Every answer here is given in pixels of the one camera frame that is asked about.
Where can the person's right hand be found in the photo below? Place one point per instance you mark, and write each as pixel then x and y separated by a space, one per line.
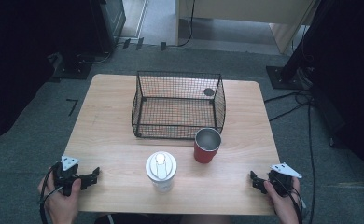
pixel 285 208

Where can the black curtain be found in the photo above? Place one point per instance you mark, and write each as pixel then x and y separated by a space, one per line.
pixel 348 77
pixel 21 62

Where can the white cup with lid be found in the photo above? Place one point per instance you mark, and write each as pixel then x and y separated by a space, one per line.
pixel 160 168

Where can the black cabinet with glass door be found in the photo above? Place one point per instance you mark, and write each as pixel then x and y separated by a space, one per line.
pixel 110 21

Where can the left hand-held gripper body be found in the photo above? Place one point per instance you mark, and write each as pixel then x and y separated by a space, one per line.
pixel 65 179

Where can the red cup with steel inside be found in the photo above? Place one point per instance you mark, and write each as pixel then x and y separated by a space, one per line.
pixel 205 154

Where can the person's left hand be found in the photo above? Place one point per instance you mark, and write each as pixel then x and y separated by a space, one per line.
pixel 60 207

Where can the black metal stand base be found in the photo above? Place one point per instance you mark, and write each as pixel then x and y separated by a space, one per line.
pixel 279 79
pixel 72 70

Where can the beige desk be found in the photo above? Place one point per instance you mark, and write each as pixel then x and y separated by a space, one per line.
pixel 233 7

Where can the black floor tape strip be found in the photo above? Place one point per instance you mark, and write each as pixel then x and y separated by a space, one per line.
pixel 126 43
pixel 139 43
pixel 163 46

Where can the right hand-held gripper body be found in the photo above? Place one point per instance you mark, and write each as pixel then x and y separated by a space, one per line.
pixel 283 180

